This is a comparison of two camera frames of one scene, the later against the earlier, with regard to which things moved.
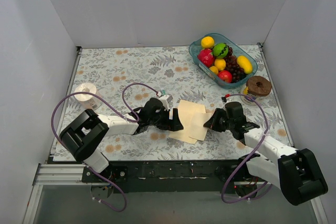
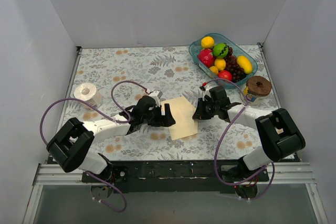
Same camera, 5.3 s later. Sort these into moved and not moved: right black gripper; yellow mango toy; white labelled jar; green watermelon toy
Moved: right black gripper
Not moved: white labelled jar; green watermelon toy; yellow mango toy
